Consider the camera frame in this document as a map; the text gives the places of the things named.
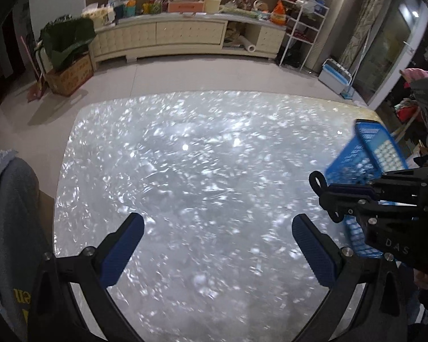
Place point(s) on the pink clothes pile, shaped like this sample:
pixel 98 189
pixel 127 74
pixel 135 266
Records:
pixel 417 74

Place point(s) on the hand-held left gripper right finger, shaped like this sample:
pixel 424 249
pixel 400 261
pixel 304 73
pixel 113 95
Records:
pixel 315 253

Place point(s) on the blue and white mop bucket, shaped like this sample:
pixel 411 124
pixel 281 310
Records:
pixel 333 78

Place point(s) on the beige plastic jug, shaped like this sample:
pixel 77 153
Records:
pixel 212 3

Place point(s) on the blue plastic laundry basket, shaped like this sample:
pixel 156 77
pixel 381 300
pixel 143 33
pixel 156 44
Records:
pixel 363 142

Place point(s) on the orange bag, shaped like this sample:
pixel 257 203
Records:
pixel 279 14

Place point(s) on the white metal shelf rack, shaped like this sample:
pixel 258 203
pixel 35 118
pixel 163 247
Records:
pixel 299 35

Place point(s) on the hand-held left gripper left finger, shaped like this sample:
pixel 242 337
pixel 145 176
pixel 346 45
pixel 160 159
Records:
pixel 123 245

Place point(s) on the white paper roll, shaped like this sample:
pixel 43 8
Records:
pixel 248 44

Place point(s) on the patterned curtain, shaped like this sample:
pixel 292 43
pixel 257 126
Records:
pixel 363 25

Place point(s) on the beige television cabinet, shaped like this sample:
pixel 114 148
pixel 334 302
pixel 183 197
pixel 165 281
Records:
pixel 185 32

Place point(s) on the glass sliding door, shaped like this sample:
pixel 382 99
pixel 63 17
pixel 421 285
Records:
pixel 388 50

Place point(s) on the brown wicker box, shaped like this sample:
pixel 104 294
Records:
pixel 69 76

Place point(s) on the pink box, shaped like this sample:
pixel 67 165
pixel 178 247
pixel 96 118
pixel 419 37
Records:
pixel 185 6

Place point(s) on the person's right hand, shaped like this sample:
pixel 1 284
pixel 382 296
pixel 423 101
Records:
pixel 424 279

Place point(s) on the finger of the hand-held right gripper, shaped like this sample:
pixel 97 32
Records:
pixel 349 190
pixel 349 212

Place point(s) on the cream patterned box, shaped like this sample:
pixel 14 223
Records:
pixel 98 14

